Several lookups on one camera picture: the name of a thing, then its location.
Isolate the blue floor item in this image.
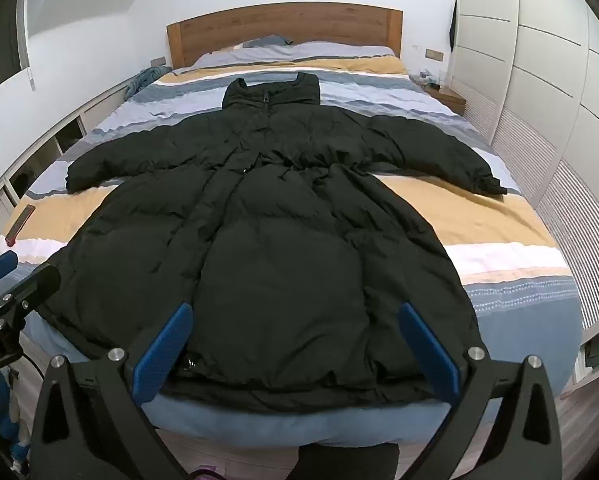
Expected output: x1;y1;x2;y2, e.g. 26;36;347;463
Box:
0;370;31;466

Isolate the white window-side shelf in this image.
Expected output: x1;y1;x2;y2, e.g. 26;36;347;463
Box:
0;80;145;243

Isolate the wooden headboard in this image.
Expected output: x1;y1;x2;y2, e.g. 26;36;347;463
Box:
166;7;404;68

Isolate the black puffer coat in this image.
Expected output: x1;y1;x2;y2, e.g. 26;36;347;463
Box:
65;72;509;413

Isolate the teal cloth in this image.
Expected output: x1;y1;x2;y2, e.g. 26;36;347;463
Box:
124;66;172;96

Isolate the dark phone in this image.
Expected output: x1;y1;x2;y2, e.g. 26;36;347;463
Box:
6;205;36;238

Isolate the lilac pillow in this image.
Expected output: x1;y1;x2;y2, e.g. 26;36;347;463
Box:
194;42;397;67

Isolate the wooden bedside table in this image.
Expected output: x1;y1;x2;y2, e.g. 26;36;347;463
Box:
427;85;467;115

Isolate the blue-grey pillow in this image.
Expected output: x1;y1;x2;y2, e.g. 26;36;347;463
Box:
242;35;293;49

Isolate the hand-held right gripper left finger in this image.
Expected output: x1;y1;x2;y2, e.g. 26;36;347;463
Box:
29;301;195;480

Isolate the white wardrobe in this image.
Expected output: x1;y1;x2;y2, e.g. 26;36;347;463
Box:
449;0;599;331

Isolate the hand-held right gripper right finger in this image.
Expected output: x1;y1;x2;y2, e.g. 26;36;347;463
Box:
397;302;565;480

